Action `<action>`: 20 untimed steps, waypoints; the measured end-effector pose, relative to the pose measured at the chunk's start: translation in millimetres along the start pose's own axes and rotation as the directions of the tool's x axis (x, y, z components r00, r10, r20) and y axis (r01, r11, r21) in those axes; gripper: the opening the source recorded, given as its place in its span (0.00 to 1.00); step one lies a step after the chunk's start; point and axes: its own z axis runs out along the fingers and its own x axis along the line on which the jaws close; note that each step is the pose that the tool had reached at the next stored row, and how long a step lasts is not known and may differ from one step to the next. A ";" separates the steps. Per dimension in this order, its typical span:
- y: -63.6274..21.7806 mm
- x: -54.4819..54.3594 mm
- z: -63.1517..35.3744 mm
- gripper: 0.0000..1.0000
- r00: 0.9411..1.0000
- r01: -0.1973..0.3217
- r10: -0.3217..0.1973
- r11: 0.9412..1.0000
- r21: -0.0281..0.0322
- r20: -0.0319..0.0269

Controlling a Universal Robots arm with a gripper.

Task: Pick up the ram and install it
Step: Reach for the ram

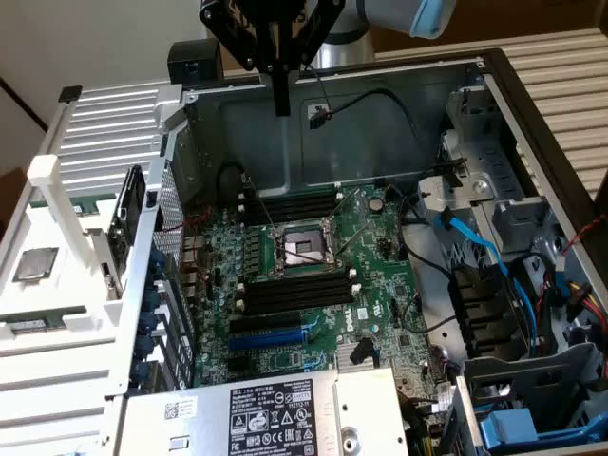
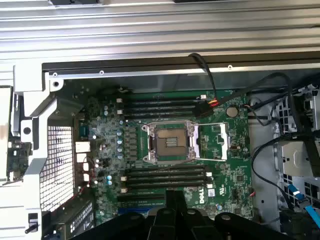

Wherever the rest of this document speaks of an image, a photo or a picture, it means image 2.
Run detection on RAM slot white latches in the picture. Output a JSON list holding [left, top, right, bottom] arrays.
[[120, 171, 210, 182], [117, 96, 206, 105], [121, 181, 214, 194], [117, 106, 201, 115]]

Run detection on RAM slot black latches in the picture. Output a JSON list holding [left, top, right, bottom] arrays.
[[122, 111, 201, 120], [122, 101, 201, 110], [124, 166, 208, 174], [124, 176, 210, 185]]

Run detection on long black expansion slot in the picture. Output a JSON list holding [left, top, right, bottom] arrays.
[[116, 194, 166, 201]]

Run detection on green Dell motherboard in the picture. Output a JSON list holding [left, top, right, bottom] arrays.
[[74, 83, 253, 226]]

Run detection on silver CPU socket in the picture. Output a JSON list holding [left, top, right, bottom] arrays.
[[141, 119, 201, 165]]

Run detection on black white-print label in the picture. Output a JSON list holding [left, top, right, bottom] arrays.
[[67, 201, 95, 235]]

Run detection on silver socket cover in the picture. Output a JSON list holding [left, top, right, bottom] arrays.
[[198, 121, 230, 162]]

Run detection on silver coin battery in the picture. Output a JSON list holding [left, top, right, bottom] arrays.
[[225, 105, 239, 118]]

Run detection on open grey PC case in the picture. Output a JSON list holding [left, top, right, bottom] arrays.
[[13, 52, 320, 240]]

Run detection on thin black cable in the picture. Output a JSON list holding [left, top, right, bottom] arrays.
[[250, 134, 301, 211]]

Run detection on black cable with connector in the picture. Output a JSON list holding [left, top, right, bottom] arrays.
[[187, 51, 301, 136]]

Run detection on light blue SATA wire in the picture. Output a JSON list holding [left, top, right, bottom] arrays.
[[286, 183, 320, 227]]

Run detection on silver metal drive bracket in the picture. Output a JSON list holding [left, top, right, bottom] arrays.
[[281, 139, 315, 178]]

